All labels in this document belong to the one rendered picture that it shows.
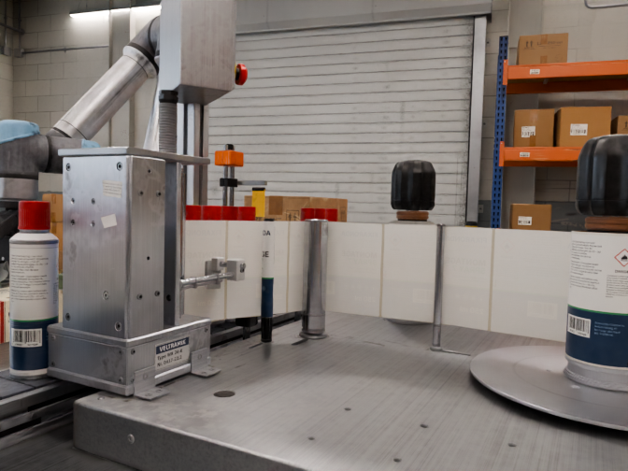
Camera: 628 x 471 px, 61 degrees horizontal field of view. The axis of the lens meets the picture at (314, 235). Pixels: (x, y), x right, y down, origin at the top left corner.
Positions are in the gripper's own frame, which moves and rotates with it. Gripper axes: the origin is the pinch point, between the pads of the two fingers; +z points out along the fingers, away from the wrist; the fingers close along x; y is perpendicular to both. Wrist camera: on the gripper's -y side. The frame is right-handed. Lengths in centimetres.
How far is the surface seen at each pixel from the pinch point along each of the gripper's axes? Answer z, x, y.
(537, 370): -1, -94, -8
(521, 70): -140, -110, 378
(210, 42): -48, -41, 3
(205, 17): -52, -40, 2
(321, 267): -11, -63, 0
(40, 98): -157, 455, 462
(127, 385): -1, -52, -32
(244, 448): 1, -68, -38
